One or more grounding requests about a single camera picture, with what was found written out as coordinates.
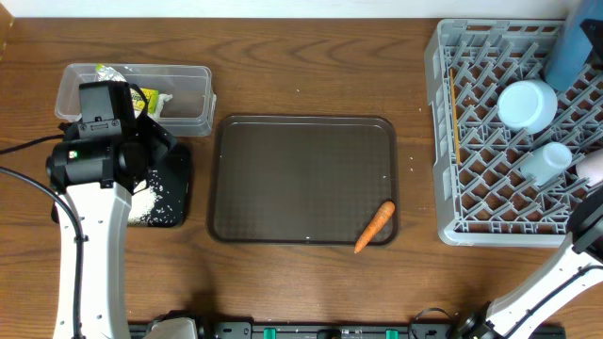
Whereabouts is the green yellow foil wrapper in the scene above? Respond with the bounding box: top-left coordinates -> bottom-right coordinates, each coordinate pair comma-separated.
95,64 -> 160,117

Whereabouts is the white napkin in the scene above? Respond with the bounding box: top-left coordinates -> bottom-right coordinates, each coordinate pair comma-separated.
150,93 -> 173,119

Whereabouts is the light blue bowl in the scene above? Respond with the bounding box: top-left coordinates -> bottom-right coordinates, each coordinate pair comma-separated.
497,80 -> 558,134

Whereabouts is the pile of white rice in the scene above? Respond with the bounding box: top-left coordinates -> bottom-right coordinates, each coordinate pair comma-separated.
128,180 -> 165,226

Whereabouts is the white pink cup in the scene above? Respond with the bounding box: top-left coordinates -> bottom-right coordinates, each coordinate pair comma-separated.
576,149 -> 603,186

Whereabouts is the light blue cup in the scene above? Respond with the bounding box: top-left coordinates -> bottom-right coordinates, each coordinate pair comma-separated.
519,142 -> 573,186

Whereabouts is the orange carrot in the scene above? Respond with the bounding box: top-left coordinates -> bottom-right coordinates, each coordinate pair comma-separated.
354,201 -> 396,253

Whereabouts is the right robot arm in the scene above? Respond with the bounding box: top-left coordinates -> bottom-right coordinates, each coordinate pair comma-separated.
451,80 -> 602,338

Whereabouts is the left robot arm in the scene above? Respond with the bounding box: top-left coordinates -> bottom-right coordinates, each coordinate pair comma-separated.
46,81 -> 177,338

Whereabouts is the grey dishwasher rack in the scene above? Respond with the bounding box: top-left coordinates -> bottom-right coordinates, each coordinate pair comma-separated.
424,19 -> 602,248

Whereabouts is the clear plastic bin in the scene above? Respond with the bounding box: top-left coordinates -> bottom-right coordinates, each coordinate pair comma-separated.
55,63 -> 217,137

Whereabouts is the black rectangular tray bin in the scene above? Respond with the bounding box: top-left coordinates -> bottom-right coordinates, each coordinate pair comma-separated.
46,144 -> 191,231

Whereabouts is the brown serving tray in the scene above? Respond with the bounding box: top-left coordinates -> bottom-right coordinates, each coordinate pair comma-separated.
207,115 -> 399,246

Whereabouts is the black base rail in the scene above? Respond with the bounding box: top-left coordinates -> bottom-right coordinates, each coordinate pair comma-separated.
126,310 -> 566,339

